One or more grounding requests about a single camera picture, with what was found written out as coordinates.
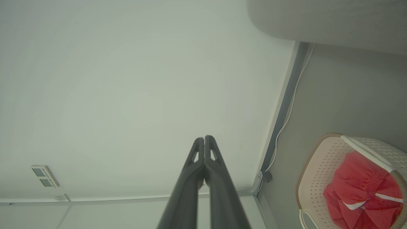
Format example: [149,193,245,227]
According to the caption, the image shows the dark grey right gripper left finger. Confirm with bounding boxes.
[157,137,205,229]

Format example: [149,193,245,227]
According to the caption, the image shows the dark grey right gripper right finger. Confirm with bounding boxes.
[204,135,252,229]

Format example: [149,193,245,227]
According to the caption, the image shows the red shorts with white stripes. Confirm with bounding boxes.
[323,150,404,229]

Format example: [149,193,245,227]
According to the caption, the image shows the grey fabric sofa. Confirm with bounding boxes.
[247,0,407,56]

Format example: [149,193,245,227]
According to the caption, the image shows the white perforated laundry basket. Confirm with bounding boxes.
[296,133,407,229]

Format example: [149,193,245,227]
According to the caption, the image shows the grey metal frame bracket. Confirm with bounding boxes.
[237,171,264,196]

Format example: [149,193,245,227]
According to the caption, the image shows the white cable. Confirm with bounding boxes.
[256,43,316,195]

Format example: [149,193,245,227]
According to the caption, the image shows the white double wall switch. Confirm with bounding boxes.
[31,165,59,188]

